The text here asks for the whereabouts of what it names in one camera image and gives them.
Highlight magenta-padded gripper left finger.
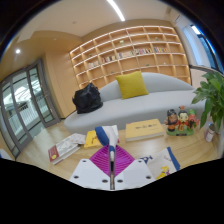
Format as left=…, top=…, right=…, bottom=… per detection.
left=68, top=145, right=111, bottom=189

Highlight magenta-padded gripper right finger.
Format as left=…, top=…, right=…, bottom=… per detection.
left=114, top=144, right=157, bottom=190

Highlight white printed towel blue edge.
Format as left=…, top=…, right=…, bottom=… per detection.
left=94, top=124, right=181, bottom=191

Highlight red and white magazine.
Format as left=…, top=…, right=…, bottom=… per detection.
left=47, top=133, right=87, bottom=166

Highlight yellow and white book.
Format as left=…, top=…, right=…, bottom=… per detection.
left=83, top=129, right=108, bottom=149

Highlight grey curved sofa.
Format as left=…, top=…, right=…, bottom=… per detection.
left=63, top=72, right=208, bottom=136

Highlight colourful figurine group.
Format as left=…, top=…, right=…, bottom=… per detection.
left=164, top=105, right=200, bottom=137

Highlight black bag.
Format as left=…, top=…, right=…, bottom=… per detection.
left=72, top=82, right=104, bottom=115

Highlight white chair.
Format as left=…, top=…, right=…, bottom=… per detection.
left=0, top=148, right=14, bottom=162

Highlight small white cup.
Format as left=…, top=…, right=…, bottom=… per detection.
left=204, top=122, right=217, bottom=143

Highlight yellow cushion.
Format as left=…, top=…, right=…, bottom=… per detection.
left=115, top=70, right=150, bottom=100

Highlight grey framed glass doors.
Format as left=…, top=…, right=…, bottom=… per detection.
left=0, top=59, right=61, bottom=159

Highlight green potted plant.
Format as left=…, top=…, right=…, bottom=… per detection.
left=191, top=70, right=224, bottom=134

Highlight white curtain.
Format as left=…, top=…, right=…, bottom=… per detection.
left=178, top=28, right=203, bottom=68

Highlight dark framed window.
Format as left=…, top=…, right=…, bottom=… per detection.
left=190, top=23, right=224, bottom=73

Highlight long ceiling light strip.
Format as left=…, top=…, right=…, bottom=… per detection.
left=106, top=0, right=126, bottom=22

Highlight wooden wall shelf unit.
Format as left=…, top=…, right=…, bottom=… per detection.
left=69, top=25, right=192, bottom=90

